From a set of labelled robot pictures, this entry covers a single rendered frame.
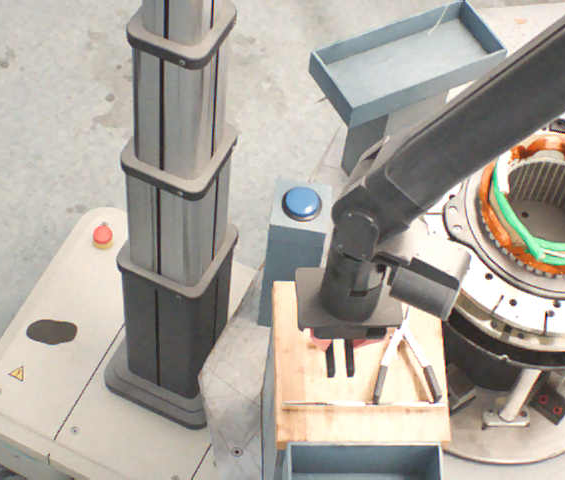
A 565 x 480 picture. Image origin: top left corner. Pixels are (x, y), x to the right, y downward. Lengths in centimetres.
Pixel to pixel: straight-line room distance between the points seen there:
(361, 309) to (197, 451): 106
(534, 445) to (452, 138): 78
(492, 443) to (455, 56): 53
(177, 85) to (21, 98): 147
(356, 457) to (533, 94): 58
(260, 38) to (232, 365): 151
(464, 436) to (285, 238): 37
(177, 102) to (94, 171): 128
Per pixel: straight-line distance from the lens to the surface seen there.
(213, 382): 168
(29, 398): 226
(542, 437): 169
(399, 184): 103
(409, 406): 136
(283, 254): 156
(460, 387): 166
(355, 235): 108
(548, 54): 90
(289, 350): 139
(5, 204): 280
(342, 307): 118
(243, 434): 165
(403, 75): 169
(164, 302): 194
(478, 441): 167
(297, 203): 152
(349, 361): 128
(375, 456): 138
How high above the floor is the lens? 229
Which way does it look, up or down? 57 degrees down
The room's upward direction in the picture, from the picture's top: 8 degrees clockwise
